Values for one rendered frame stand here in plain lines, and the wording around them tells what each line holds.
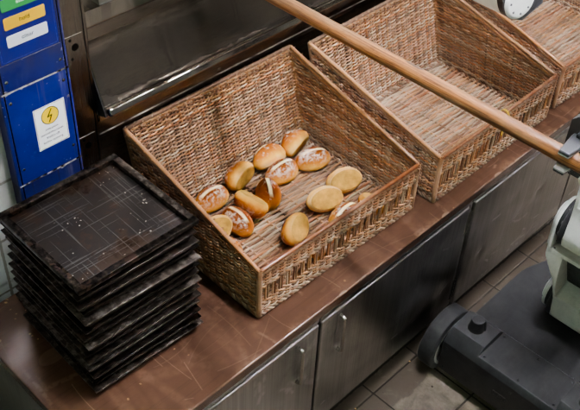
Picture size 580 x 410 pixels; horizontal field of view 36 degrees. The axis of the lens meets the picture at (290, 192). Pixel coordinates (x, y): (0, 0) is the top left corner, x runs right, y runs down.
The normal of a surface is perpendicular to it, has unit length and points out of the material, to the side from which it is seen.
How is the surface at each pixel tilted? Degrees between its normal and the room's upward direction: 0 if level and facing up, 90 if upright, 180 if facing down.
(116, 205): 0
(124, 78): 70
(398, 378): 0
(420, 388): 0
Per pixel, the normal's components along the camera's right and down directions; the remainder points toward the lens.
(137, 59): 0.68, 0.21
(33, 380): 0.04, -0.75
